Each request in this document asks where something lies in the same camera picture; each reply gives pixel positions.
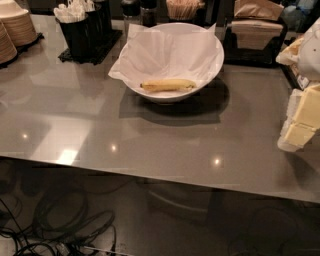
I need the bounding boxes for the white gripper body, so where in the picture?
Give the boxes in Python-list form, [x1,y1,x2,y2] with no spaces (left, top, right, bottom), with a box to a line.
[276,18,320,81]

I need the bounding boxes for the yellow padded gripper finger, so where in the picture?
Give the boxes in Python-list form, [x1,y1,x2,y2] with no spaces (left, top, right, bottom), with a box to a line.
[287,84,320,130]
[277,121,316,152]

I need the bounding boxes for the yellow banana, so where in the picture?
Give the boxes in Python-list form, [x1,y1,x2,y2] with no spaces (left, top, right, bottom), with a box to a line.
[140,79,197,92]

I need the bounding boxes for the white bowl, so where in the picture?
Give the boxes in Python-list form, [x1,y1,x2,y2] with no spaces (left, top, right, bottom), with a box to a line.
[118,22,225,104]

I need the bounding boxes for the black sachet rack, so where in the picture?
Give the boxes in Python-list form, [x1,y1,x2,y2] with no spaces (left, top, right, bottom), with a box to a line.
[281,65,310,90]

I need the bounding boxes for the black napkin dispenser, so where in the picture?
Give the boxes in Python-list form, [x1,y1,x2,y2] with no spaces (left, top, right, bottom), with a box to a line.
[223,19,287,67]

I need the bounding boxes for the white paper liner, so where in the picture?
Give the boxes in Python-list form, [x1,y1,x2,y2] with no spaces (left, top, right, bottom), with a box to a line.
[107,22,223,89]

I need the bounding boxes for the black cutlery holder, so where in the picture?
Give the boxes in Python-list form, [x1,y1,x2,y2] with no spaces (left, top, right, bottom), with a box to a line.
[55,0,112,42]

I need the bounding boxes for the white plastic cutlery bundle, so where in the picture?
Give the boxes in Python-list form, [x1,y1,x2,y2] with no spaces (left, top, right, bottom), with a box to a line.
[53,0,95,23]

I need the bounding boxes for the stack of paper bowls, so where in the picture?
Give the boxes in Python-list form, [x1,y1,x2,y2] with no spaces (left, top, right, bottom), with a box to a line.
[0,0,37,47]

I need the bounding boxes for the black floor cables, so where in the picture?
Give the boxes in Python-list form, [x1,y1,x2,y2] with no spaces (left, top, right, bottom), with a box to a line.
[0,186,118,256]

